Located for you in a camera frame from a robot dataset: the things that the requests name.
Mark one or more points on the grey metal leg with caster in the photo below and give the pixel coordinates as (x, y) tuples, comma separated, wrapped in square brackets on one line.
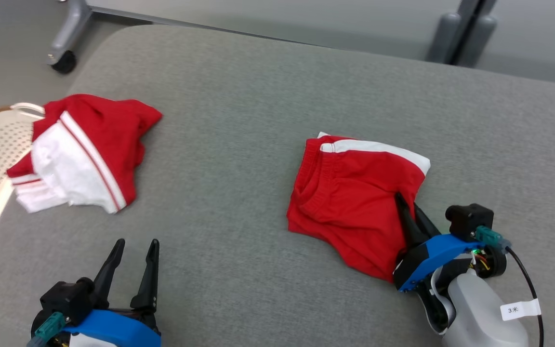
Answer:
[(70, 33)]

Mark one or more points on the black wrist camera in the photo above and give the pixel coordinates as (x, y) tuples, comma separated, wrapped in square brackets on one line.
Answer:
[(68, 299), (470, 219)]

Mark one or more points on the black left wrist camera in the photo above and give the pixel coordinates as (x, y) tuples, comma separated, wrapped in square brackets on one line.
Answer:
[(68, 299)]

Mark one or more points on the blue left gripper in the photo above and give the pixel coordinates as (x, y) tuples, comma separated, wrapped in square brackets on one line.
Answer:
[(113, 330)]

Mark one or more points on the teal right camera connector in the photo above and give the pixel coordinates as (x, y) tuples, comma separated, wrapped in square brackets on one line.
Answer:
[(492, 237)]

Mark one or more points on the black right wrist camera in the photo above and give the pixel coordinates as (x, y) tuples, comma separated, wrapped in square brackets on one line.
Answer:
[(470, 219)]

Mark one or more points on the teal left camera connector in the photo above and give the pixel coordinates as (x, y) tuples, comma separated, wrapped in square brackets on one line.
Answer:
[(48, 327)]

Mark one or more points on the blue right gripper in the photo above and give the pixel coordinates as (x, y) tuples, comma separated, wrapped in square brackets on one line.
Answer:
[(431, 255)]

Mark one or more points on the red shorts with white stripe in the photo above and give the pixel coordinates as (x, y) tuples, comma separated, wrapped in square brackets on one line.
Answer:
[(350, 202)]

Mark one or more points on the red jersey with white sleeves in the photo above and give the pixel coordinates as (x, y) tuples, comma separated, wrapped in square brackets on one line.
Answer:
[(99, 130)]

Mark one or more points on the grey partition post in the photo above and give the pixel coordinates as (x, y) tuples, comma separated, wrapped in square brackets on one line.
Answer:
[(460, 33)]

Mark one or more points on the teal camera connector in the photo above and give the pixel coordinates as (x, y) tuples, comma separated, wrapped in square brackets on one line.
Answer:
[(48, 327), (492, 237)]

